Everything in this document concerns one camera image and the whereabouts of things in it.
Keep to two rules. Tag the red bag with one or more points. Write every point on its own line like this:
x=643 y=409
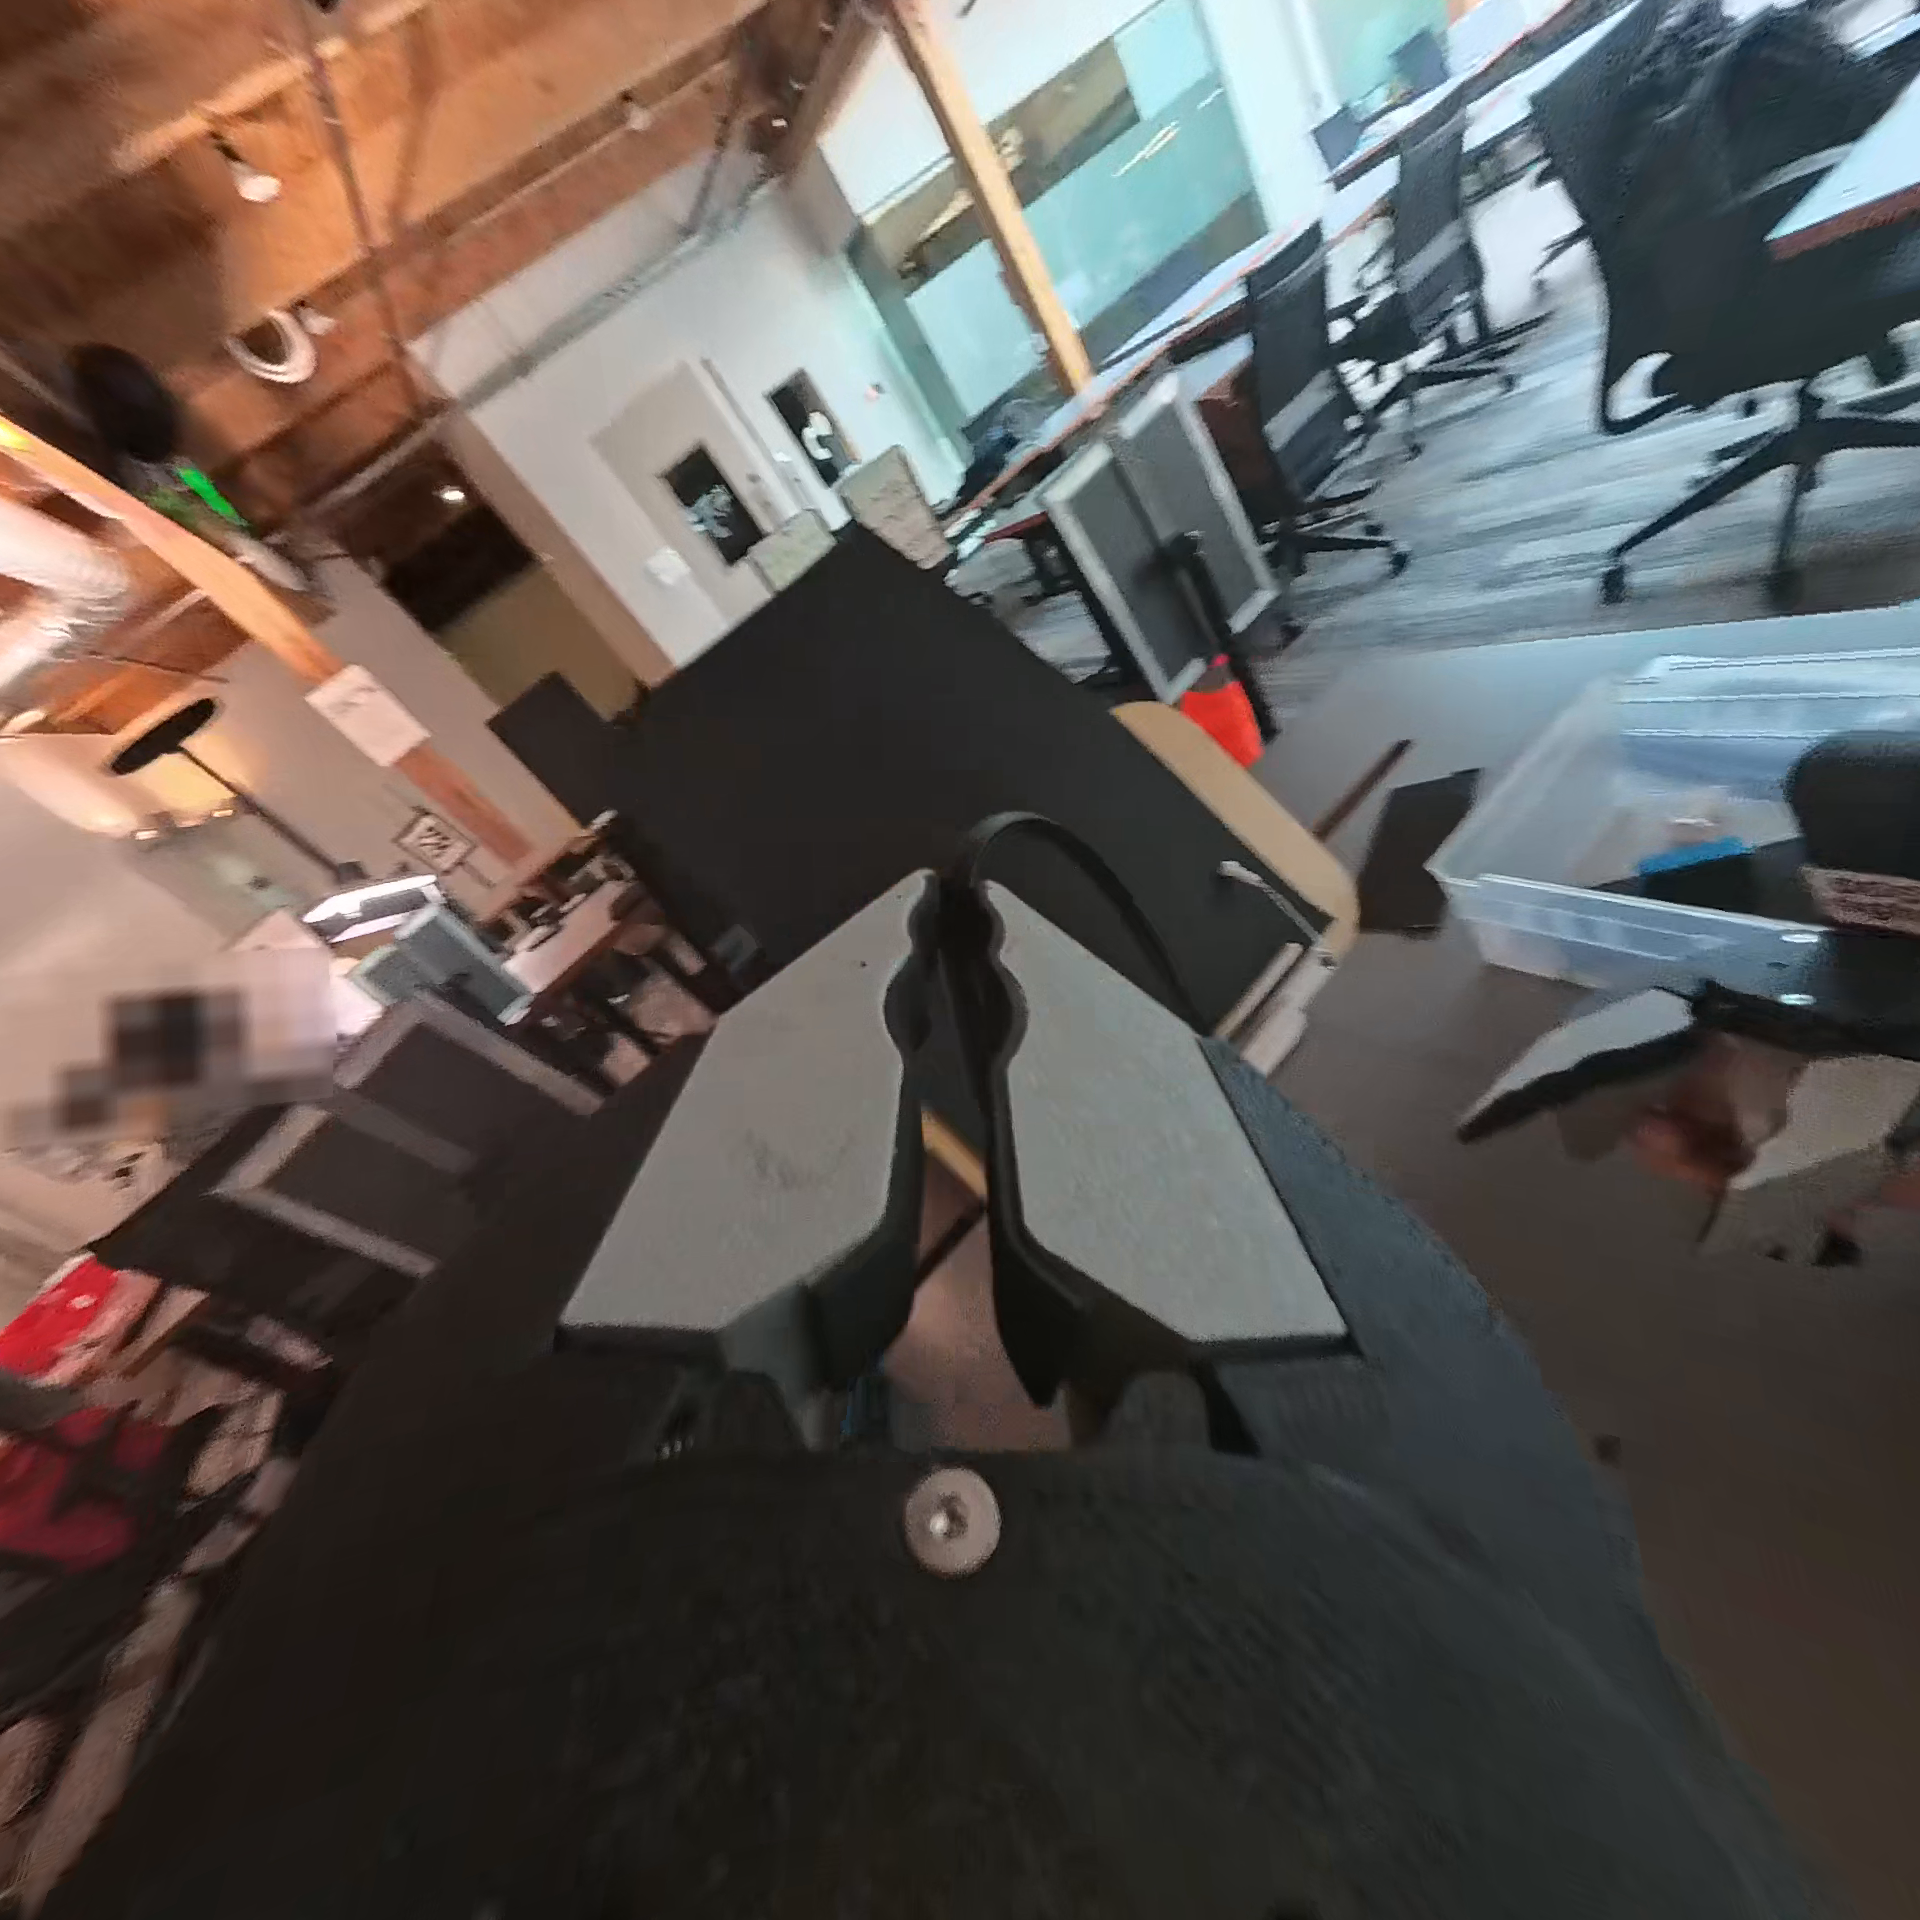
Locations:
x=74 y=1456

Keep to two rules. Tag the white ceiling spotlight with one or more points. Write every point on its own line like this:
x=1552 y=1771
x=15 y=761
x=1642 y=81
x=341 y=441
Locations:
x=634 y=108
x=251 y=184

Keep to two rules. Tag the white paper wall sign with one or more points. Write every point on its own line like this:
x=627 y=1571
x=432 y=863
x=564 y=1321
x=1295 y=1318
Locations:
x=368 y=715

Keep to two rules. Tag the clear plastic organizer box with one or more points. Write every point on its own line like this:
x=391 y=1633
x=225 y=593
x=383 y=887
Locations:
x=1572 y=781

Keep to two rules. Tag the long office desk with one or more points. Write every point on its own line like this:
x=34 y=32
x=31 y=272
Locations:
x=1141 y=360

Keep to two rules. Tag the black jacket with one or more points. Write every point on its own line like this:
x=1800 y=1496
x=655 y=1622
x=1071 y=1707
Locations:
x=1691 y=179

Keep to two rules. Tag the black floor lamp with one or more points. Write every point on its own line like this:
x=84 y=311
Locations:
x=155 y=733

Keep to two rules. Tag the black board with wooden frame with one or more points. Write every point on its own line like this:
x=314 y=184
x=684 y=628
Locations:
x=836 y=718

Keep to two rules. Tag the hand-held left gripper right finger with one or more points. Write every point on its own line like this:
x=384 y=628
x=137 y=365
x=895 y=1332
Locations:
x=1154 y=1187

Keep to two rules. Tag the orange traffic cone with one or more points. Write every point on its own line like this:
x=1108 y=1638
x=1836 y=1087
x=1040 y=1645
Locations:
x=1221 y=718

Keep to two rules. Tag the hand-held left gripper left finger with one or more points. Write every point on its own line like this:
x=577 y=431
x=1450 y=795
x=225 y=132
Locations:
x=753 y=1173

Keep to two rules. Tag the long table with brown edge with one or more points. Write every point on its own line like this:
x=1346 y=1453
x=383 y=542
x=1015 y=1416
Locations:
x=1861 y=190

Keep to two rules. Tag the grey equipment box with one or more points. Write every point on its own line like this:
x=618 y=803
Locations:
x=439 y=964

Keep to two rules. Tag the person's right hand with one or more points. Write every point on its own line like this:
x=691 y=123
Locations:
x=1691 y=1133

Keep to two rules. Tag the glossy flat tile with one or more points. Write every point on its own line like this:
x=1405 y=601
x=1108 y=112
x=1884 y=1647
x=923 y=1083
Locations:
x=1420 y=856

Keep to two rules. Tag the blue whiteboard eraser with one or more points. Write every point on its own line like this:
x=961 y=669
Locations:
x=1691 y=863

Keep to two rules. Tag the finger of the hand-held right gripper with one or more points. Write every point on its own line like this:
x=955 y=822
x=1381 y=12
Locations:
x=1852 y=1119
x=1589 y=1049

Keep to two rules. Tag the silver ceiling pipe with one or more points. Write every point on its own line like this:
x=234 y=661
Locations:
x=44 y=576

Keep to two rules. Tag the row of black office chairs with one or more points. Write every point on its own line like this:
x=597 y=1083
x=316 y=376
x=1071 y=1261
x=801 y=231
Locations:
x=1300 y=360

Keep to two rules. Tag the grey computer monitor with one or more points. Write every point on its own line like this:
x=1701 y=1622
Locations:
x=378 y=1140

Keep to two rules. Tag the black dome ceiling fixture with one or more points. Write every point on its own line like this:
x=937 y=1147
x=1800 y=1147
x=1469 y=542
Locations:
x=128 y=406

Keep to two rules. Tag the black tripod head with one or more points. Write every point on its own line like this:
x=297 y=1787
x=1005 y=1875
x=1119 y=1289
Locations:
x=1185 y=565

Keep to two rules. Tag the black and white marker tag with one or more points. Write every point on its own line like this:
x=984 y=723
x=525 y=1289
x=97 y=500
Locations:
x=437 y=841

